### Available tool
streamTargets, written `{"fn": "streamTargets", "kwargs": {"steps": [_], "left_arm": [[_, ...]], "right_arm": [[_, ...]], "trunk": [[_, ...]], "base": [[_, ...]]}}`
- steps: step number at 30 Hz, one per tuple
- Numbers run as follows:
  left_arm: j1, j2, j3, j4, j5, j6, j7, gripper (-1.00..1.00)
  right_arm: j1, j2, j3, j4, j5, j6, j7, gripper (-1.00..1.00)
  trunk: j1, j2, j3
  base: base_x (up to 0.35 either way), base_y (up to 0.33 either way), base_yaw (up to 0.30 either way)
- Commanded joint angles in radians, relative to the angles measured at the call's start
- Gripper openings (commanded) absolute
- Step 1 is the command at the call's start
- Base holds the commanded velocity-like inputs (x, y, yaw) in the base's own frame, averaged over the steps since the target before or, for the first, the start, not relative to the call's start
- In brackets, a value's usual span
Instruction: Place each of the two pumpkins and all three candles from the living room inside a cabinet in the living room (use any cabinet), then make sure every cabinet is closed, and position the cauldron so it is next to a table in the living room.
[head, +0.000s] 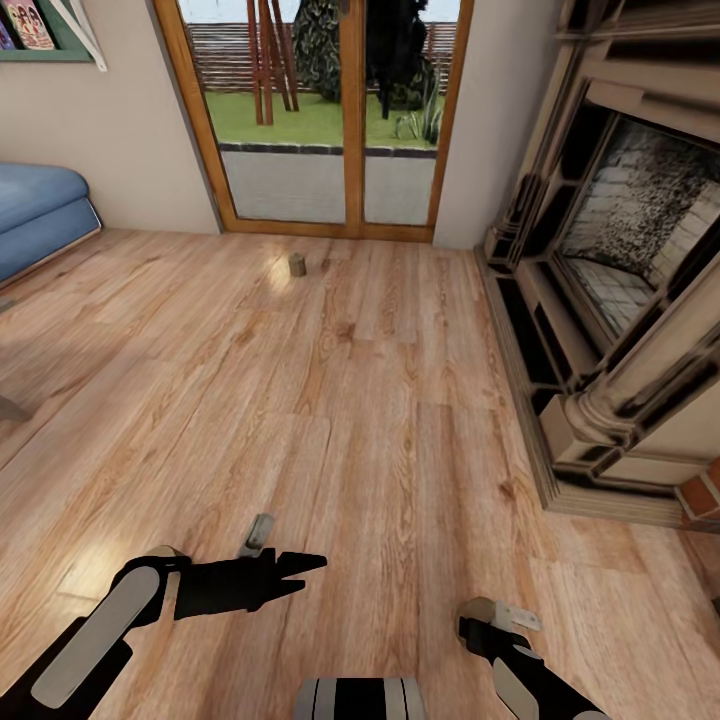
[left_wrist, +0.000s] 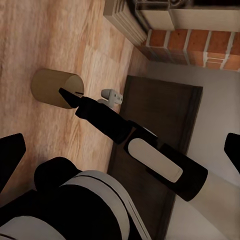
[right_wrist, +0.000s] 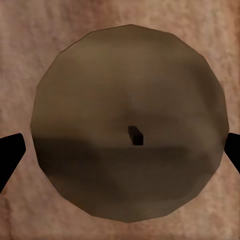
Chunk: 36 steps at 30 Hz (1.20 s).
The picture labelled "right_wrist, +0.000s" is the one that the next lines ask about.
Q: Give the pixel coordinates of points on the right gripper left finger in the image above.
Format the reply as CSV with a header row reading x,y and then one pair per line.
x,y
12,149

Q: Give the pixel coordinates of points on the pillar candle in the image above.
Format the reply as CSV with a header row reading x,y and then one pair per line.
x,y
129,123

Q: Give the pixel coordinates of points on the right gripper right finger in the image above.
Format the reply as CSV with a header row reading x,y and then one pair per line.
x,y
232,149

